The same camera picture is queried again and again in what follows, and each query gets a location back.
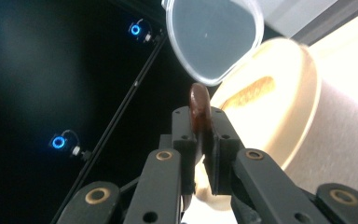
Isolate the brown wooden spoon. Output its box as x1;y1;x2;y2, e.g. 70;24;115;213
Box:
182;82;214;215

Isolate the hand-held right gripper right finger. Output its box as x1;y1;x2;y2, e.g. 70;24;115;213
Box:
203;106;246;197

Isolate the black stand pole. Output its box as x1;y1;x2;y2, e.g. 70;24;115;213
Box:
49;29;170;224

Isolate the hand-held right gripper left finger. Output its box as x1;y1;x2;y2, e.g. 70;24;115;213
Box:
171;105;199;196

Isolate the camera with blue ring light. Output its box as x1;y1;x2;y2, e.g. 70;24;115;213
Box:
127;18;154;43
48;129;93;161

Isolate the speckled beige bowl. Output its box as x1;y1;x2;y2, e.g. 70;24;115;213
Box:
194;36;358;213

